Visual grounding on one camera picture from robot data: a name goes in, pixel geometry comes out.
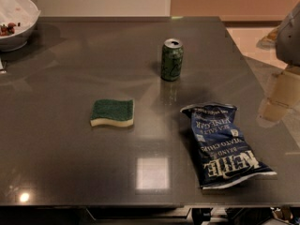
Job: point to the blue kettle chips bag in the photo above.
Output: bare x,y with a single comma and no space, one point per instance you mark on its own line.
226,159

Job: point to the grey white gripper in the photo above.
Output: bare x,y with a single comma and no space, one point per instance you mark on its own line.
289,41

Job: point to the green and yellow sponge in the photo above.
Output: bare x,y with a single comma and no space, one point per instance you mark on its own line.
111,112

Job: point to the white bowl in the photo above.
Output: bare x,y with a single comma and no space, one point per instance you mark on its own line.
18,19

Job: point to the green soda can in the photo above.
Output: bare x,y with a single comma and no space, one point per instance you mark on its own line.
171,59

